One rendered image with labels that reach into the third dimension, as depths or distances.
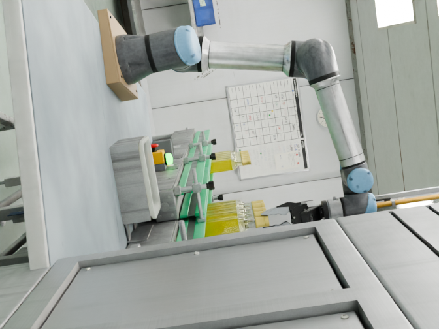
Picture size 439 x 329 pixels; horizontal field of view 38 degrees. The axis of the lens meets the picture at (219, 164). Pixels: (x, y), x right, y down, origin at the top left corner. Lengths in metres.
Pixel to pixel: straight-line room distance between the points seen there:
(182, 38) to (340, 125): 0.53
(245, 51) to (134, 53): 0.36
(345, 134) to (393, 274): 1.10
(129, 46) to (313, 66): 0.54
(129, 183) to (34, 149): 0.66
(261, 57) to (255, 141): 5.95
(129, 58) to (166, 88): 6.03
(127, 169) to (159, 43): 0.39
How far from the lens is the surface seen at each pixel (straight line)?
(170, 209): 1.96
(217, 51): 2.03
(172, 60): 1.90
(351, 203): 2.05
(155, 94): 7.94
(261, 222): 2.02
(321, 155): 8.08
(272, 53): 2.03
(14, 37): 1.20
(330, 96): 1.90
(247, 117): 7.91
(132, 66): 1.92
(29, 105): 1.16
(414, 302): 0.76
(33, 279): 1.07
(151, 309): 0.86
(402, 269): 0.86
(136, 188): 1.76
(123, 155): 1.75
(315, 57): 1.91
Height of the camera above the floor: 1.08
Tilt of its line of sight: 1 degrees down
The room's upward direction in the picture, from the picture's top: 81 degrees clockwise
